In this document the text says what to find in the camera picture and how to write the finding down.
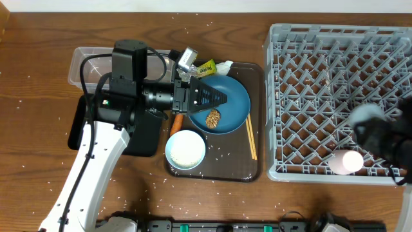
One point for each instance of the dark brown serving tray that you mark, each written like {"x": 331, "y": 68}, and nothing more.
{"x": 228, "y": 157}

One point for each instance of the pink plastic cup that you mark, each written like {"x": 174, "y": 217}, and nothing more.
{"x": 345, "y": 162}

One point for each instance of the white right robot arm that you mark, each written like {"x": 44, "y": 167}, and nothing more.
{"x": 390, "y": 141}

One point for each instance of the orange carrot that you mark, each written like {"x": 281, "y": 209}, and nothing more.
{"x": 177, "y": 124}

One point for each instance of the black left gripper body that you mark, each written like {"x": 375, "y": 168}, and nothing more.
{"x": 181, "y": 95}

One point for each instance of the crumpled white tissue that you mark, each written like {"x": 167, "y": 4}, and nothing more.
{"x": 223, "y": 68}

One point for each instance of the brown food scrap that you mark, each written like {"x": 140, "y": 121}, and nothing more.
{"x": 213, "y": 119}

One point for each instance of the light blue rice bowl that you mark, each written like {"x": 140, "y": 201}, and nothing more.
{"x": 185, "y": 150}

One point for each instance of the black rectangular tray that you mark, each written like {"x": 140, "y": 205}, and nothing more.
{"x": 143, "y": 142}

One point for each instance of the grey dishwasher rack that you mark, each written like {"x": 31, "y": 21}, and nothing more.
{"x": 315, "y": 75}

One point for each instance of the clear plastic bin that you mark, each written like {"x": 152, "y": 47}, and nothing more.
{"x": 94, "y": 69}

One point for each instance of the large dark blue bowl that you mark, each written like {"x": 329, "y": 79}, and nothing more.
{"x": 233, "y": 113}

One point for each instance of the yellow snack wrapper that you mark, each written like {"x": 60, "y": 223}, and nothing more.
{"x": 206, "y": 69}

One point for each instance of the small light blue cup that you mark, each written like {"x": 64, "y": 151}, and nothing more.
{"x": 365, "y": 112}

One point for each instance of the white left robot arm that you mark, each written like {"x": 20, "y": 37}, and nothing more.
{"x": 121, "y": 99}

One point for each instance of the crumpled aluminium foil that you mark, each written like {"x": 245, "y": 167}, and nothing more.
{"x": 186, "y": 76}

